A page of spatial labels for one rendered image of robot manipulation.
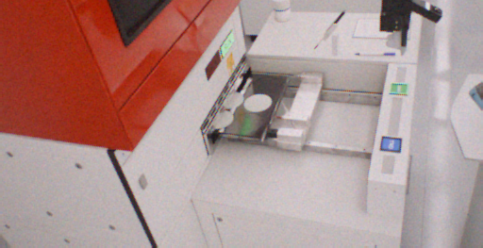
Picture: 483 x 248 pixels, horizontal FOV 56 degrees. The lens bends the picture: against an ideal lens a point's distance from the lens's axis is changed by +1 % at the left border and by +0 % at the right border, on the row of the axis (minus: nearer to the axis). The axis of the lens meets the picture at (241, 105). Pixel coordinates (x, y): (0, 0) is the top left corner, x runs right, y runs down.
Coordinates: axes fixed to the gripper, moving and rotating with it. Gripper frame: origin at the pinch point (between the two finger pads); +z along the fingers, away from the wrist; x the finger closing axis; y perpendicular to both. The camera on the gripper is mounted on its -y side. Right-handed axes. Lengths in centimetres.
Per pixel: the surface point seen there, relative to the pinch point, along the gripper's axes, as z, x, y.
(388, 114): 14.7, 12.7, 2.9
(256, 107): 21, 8, 48
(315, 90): 22.6, -6.6, 29.9
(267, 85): 21, -5, 48
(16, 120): -17, 66, 85
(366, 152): 25.7, 18.9, 8.3
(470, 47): 110, -181, -37
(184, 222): 32, 52, 59
